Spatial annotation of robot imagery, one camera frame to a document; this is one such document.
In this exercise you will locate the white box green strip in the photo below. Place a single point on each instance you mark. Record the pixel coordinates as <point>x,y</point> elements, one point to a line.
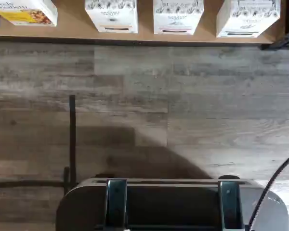
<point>248,19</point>

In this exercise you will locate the black metal shelf rack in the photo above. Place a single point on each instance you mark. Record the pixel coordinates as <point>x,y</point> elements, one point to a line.
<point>62,39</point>

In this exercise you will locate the purely elizabeth yellow box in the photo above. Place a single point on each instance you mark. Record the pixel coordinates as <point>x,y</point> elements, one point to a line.
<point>26,14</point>

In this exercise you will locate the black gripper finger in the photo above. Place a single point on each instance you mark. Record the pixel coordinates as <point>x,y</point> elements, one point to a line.
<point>230,204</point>
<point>115,204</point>

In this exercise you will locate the white box pink strip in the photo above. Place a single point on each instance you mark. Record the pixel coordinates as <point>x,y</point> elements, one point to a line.
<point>178,16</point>

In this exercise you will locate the white box brown strip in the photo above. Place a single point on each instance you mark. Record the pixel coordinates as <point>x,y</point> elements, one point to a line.
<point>110,14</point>

